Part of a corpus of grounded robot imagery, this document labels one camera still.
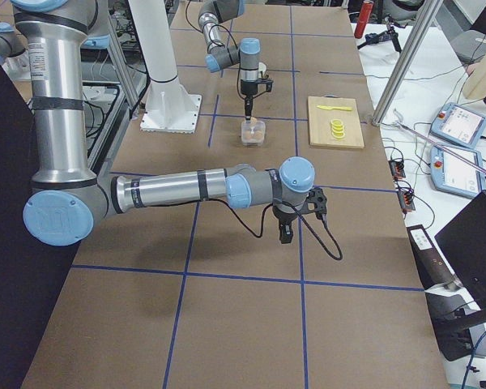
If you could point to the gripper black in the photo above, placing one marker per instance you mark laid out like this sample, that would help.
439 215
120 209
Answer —
246 88
283 219

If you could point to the clear plastic egg box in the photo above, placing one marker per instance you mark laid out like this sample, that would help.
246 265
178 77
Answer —
247 130

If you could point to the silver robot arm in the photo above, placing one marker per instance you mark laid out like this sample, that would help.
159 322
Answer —
68 198
221 56

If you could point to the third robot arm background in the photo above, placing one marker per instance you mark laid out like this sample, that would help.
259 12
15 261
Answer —
14 58

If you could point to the brown egg lower slot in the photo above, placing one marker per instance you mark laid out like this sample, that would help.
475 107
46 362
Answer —
258 136

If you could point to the brown egg slot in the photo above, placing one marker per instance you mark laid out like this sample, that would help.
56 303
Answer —
258 136
249 139

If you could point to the brown egg upper slot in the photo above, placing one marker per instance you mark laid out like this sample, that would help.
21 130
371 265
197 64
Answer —
249 139

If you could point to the yellow plastic knife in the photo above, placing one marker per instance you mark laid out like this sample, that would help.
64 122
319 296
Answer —
339 108

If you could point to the wooden cutting board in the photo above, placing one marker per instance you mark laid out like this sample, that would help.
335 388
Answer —
320 127

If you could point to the back lemon slice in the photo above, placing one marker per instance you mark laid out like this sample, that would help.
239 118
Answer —
336 121

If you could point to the front lemon slice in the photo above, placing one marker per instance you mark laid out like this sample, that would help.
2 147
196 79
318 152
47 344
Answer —
338 135

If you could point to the orange connector board near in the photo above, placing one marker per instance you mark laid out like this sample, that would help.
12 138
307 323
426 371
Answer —
406 195

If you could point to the orange connector board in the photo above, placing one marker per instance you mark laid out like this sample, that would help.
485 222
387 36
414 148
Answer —
406 195
396 165

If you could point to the orange connector board far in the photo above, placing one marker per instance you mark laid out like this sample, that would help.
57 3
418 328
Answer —
396 165

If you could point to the red bottle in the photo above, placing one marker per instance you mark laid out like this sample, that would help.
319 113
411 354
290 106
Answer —
363 18

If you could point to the black device with label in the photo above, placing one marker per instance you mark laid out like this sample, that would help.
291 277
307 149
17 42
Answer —
432 269

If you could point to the near teach pendant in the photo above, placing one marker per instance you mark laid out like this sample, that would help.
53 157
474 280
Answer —
454 176

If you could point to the teach pendant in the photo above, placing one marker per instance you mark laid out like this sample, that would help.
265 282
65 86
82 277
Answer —
454 176
459 125

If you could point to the black monitor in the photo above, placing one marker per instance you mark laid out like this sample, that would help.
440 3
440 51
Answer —
463 243

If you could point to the far teach pendant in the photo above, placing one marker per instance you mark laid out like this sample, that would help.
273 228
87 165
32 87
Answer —
459 125

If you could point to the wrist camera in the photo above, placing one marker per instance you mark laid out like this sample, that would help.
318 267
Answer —
263 79
316 202

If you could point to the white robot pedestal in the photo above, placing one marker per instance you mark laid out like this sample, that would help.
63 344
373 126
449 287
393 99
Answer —
168 107

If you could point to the aluminium frame post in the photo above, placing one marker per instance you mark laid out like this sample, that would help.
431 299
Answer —
418 32

